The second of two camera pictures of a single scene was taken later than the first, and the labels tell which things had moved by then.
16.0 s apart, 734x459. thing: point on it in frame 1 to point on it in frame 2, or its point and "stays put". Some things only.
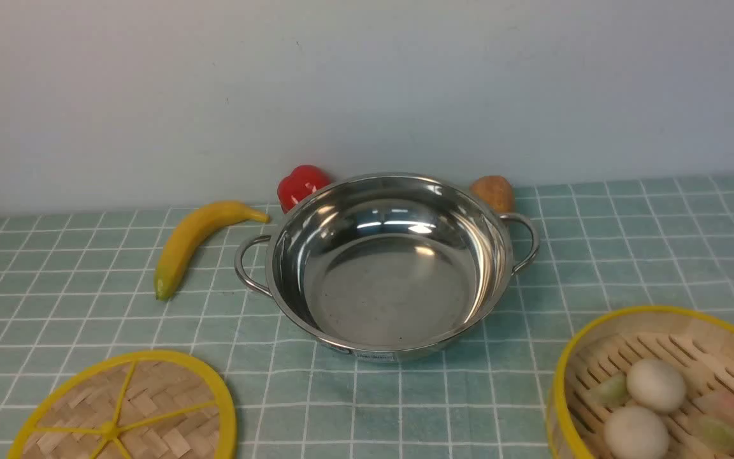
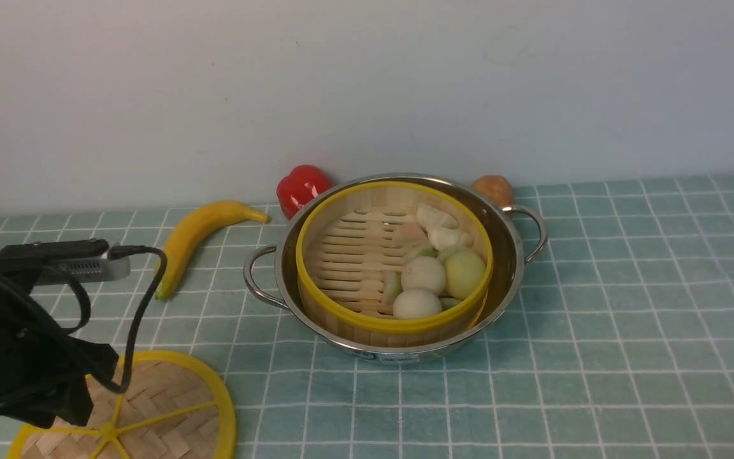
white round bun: (636, 432) to (416, 303)
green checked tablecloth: (38, 290) stays put
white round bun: (655, 386) to (424, 272)
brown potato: (496, 190) stays put
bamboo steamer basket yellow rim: (714, 354) to (394, 262)
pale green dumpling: (613, 391) to (392, 285)
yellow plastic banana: (196, 227) stays put
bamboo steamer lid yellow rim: (140, 404) stays put
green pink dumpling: (721, 422) to (410, 235)
